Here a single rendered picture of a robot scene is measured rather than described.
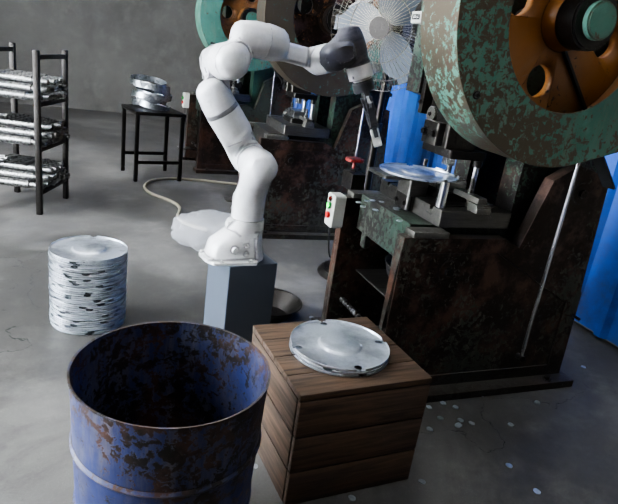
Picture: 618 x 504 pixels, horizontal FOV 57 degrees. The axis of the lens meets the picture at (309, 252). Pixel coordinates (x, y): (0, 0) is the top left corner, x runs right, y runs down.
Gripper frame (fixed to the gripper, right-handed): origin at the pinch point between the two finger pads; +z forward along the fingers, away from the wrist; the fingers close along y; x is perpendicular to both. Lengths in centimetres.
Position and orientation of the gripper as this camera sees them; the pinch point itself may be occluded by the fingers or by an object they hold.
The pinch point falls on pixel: (375, 136)
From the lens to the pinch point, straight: 210.6
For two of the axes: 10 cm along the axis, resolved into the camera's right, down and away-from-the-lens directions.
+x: 9.6, -2.8, -0.5
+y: 0.5, 3.5, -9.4
